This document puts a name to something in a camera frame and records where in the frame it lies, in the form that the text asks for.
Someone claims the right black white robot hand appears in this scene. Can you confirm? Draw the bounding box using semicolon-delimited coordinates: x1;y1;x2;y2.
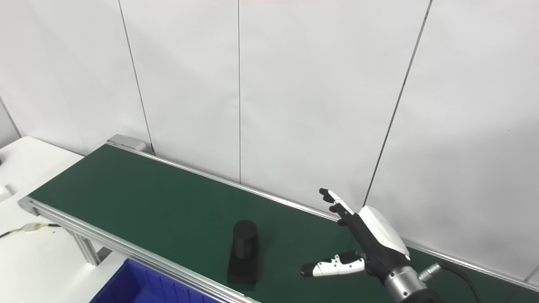
301;188;411;287

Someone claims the black cylinder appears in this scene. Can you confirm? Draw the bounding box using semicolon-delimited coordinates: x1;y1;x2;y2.
227;220;260;287

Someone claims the green conveyor belt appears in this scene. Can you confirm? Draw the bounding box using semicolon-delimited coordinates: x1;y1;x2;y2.
18;135;539;303

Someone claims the blue plastic bin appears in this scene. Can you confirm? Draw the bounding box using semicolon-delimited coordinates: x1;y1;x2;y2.
89;258;221;303

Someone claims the aluminium conveyor leg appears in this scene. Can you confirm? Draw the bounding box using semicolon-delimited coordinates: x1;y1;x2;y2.
69;231;112;267

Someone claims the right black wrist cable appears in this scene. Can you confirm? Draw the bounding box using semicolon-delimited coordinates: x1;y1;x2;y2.
419;261;480;303

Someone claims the black cable with white connector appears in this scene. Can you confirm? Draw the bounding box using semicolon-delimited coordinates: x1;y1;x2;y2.
0;223;62;239

